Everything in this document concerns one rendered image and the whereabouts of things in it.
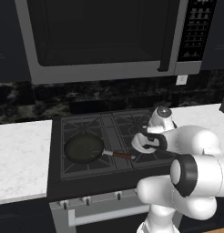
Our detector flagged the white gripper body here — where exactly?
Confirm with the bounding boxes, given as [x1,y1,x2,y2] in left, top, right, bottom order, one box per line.
[130,132,158,155]

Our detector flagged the dark base cupboard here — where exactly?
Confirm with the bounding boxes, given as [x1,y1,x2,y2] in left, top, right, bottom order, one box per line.
[0,198,56,233]
[178,208,224,233]

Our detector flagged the white wall outlet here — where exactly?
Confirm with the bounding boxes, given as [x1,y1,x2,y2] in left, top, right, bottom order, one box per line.
[176,75,188,86]

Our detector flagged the black frying pan red handle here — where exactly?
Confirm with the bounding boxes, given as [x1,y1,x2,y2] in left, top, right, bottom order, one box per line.
[63,133,137,165]

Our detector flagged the stainless steel microwave oven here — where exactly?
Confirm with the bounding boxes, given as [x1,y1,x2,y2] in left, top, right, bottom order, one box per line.
[14,0,219,86]

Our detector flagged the white oven door handle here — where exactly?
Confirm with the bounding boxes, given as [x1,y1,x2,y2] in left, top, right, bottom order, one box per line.
[67,204,151,228]

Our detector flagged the black gas hob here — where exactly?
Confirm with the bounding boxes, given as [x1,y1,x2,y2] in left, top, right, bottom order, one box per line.
[46,99,179,203]

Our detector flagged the dark wall cupboard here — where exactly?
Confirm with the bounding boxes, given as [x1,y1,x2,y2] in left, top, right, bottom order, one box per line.
[0,0,32,83]
[199,0,224,72]

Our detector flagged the stainless steel oven front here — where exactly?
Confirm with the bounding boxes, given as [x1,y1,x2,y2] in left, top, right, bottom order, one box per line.
[48,187,185,233]

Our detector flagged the black microwave door handle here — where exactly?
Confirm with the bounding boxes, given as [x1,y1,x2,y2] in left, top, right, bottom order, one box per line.
[157,0,177,73]

